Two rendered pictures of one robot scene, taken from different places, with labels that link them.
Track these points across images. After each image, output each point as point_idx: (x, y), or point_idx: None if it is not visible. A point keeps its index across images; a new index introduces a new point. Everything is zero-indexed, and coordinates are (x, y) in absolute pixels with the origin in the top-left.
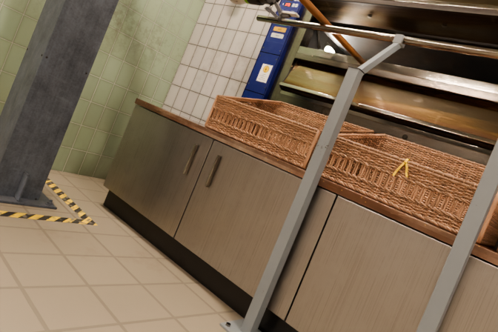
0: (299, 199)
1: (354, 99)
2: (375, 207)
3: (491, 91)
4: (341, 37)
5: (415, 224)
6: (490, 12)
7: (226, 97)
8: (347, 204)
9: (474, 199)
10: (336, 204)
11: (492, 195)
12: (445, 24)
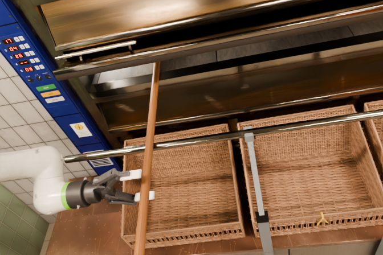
0: None
1: (191, 111)
2: (320, 246)
3: (304, 60)
4: (156, 109)
5: (350, 243)
6: (292, 33)
7: (124, 225)
8: (299, 248)
9: None
10: (290, 250)
11: None
12: None
